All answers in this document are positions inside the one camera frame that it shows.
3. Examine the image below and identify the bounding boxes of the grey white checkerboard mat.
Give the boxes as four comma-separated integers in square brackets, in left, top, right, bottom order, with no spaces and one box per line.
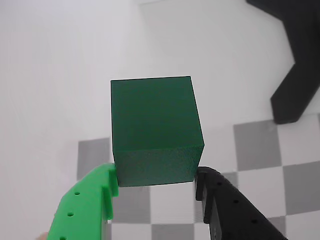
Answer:
[76,119,320,240]

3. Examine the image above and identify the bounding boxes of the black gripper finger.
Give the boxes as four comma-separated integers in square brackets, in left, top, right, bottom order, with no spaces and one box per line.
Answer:
[194,166,288,240]

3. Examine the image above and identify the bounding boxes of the dark green cube dice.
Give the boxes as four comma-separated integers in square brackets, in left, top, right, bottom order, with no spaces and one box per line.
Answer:
[110,75,205,188]

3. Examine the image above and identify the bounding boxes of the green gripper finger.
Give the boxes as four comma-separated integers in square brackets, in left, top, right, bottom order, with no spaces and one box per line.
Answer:
[46,162,120,240]

